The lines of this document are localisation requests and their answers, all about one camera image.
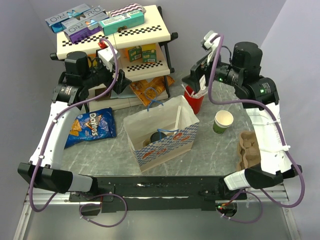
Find green yellow snack box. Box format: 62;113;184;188
141;43;157;63

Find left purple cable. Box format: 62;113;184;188
27;38;128;228

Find wavy striped pouch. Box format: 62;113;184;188
109;3;147;18

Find purple cable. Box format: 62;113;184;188
27;38;128;228
207;34;306;224

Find red straw holder cup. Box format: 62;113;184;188
184;85;205;115

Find teal box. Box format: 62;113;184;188
98;10;145;36

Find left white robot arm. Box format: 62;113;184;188
17;48;130;201

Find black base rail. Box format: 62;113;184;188
69;176;247;213

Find white wrapped straws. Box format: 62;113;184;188
181;75;208;99

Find cream checkered shelf rack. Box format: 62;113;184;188
50;5;178;100

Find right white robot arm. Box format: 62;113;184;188
182;40;302;199

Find purple R.O box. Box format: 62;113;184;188
63;19;102;44

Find blue R.O box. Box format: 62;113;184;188
45;3;106;33

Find brown pulp cup carrier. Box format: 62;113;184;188
142;130;184;149

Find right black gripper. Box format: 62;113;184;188
181;45;243;93

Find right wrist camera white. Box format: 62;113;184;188
201;30;220;63

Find orange snack bag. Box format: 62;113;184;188
130;76;166;107

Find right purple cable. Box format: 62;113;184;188
207;34;306;224

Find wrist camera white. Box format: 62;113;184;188
201;30;220;63
96;41;121;71

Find green snack box right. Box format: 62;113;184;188
126;46;142;62

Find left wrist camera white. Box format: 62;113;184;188
96;41;121;71

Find blue chip bag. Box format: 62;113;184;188
64;107;117;149

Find paper takeout bag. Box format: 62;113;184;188
123;95;200;173

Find black coffee cup lid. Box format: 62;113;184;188
149;131;167;143

